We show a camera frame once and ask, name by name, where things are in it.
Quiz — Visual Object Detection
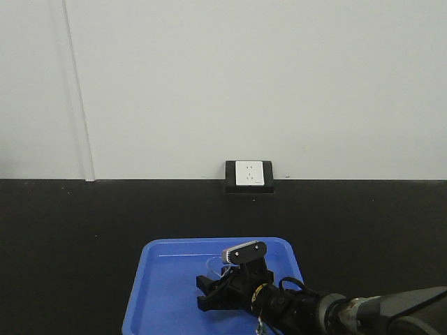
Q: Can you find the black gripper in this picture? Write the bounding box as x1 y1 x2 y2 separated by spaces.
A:
196 258 274 313

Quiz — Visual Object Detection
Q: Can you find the clear glass beaker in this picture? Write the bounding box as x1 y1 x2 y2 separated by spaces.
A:
205 255 231 280

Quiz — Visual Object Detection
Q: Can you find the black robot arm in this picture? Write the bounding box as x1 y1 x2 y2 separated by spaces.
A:
196 259 446 334

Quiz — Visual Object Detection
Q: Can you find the blue plastic tray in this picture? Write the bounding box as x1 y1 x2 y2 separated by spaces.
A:
121 237 305 335

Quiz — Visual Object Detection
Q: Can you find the black socket mounting box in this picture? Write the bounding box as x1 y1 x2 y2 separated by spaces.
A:
224 161 274 194

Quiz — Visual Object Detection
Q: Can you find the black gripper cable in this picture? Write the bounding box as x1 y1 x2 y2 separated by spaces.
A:
277 276 321 297

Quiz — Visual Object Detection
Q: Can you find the white wall power socket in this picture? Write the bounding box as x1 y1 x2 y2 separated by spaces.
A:
235 161 265 186

